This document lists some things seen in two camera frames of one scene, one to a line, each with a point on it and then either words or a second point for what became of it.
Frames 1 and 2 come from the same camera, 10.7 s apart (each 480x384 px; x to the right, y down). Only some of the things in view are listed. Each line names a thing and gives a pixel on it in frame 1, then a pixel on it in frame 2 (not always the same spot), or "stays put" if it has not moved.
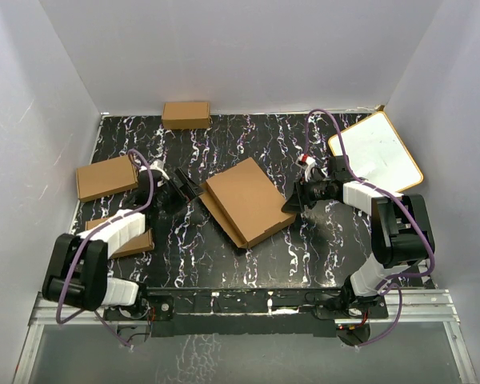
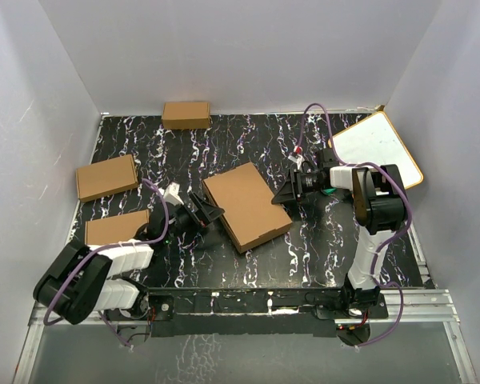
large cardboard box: (246, 202) stays put
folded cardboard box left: (106, 178) stays put
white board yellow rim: (377, 155) stays put
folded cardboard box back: (186, 115) stays put
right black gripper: (299, 198) → (287, 194)
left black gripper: (190, 190) → (206, 214)
